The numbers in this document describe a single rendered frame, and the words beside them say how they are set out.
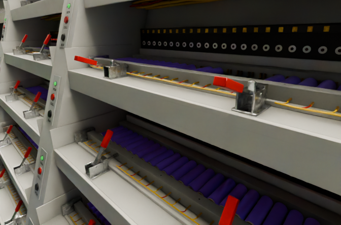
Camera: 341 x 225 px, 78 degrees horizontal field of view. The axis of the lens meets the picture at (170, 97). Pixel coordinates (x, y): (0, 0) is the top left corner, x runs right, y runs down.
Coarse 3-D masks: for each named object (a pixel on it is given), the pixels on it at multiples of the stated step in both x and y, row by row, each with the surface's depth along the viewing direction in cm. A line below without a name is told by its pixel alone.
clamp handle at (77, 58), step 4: (76, 56) 35; (80, 56) 35; (76, 60) 35; (80, 60) 35; (84, 60) 35; (88, 60) 36; (92, 60) 36; (92, 64) 36; (96, 64) 37; (100, 64) 38; (104, 64) 38; (112, 64) 40
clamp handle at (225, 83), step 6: (216, 78) 17; (222, 78) 17; (216, 84) 17; (222, 84) 17; (228, 84) 17; (234, 84) 18; (240, 84) 19; (252, 84) 22; (228, 90) 20; (234, 90) 18; (240, 90) 19; (246, 90) 20; (252, 90) 22
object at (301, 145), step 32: (256, 64) 38; (288, 64) 35; (320, 64) 32; (96, 96) 42; (128, 96) 34; (160, 96) 29; (192, 96) 28; (224, 96) 28; (192, 128) 26; (224, 128) 23; (256, 128) 21; (288, 128) 19; (320, 128) 18; (256, 160) 21; (288, 160) 19; (320, 160) 17
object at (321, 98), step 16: (128, 64) 42; (144, 64) 40; (160, 80) 34; (176, 80) 34; (192, 80) 32; (208, 80) 30; (240, 80) 27; (256, 80) 26; (272, 96) 24; (288, 96) 23; (304, 96) 22; (320, 96) 21; (336, 96) 20; (320, 112) 20
